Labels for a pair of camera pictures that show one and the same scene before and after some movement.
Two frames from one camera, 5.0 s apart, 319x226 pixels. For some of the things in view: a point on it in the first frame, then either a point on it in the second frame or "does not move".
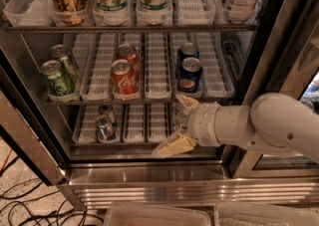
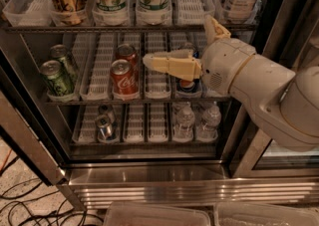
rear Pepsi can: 187,50 does not move
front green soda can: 56,77 does not move
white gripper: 200,122 -> 225,63
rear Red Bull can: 107,110 does not move
